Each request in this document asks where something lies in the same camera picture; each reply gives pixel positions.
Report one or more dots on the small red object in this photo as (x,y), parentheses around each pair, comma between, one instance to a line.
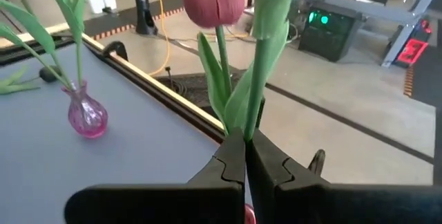
(425,27)

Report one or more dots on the grey metal desk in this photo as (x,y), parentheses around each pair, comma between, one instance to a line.
(373,11)

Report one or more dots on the wooden table frame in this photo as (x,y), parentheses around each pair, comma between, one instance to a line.
(172,94)

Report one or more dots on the pink glass vase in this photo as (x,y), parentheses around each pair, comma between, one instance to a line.
(86,117)

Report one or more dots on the black aluminium table frame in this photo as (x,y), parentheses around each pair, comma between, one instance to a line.
(155,91)

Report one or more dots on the black computer with green lights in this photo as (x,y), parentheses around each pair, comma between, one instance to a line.
(331,40)

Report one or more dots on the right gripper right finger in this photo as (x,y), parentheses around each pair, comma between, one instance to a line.
(310,203)

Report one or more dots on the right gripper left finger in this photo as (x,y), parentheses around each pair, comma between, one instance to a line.
(207,203)

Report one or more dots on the red plastic crate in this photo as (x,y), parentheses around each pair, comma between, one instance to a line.
(412,51)

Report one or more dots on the blue grey table mat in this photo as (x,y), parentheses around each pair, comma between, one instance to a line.
(138,148)

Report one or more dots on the orange black striped tape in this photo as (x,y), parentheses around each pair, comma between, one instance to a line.
(408,80)
(117,30)

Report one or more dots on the black stand pole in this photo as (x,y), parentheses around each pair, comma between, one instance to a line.
(143,6)

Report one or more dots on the red ribbed glass vase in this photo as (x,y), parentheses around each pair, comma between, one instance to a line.
(250,215)

